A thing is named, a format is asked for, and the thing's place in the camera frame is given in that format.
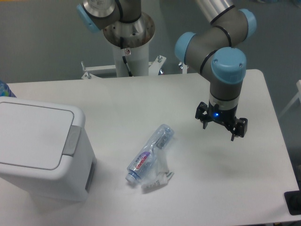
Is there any white pedestal base frame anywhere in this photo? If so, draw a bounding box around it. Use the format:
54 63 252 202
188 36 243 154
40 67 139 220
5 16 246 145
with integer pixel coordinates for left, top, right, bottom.
80 55 189 80

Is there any clear plastic water bottle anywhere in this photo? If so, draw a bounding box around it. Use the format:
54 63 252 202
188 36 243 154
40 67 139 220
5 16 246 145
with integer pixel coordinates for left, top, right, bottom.
126 124 174 186

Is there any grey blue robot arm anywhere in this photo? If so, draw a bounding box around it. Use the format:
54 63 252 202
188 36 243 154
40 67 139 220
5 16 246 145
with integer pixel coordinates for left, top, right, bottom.
77 0 257 137

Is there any blue patterned object at left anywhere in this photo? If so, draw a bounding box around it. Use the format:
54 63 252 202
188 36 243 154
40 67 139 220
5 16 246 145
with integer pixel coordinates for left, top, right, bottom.
0 80 16 97

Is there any black cable on pedestal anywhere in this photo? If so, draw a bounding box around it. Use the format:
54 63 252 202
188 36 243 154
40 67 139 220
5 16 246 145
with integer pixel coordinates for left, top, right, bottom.
119 36 134 77

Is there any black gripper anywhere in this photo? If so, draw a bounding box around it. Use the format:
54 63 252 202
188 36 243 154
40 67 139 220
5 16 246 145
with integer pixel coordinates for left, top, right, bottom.
195 102 248 141

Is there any black device at table edge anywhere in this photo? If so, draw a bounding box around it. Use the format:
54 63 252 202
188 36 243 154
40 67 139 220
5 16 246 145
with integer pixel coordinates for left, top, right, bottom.
284 190 301 216

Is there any white trash can lid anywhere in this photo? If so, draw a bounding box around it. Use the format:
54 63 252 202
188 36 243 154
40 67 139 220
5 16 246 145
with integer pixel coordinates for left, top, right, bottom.
0 97 85 178

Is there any white frame at right edge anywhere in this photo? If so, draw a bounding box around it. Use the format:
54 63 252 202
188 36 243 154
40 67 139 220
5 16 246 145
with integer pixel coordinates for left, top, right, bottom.
278 80 301 118

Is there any white trash can body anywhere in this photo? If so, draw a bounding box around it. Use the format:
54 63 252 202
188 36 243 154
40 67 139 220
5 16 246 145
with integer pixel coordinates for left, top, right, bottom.
0 110 97 202

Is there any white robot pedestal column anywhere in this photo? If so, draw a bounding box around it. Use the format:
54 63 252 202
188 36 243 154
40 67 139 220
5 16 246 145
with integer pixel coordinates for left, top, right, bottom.
103 12 155 69

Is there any crumpled white plastic wrapper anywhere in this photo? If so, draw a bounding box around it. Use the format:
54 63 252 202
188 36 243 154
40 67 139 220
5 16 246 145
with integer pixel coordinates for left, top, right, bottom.
141 148 174 194

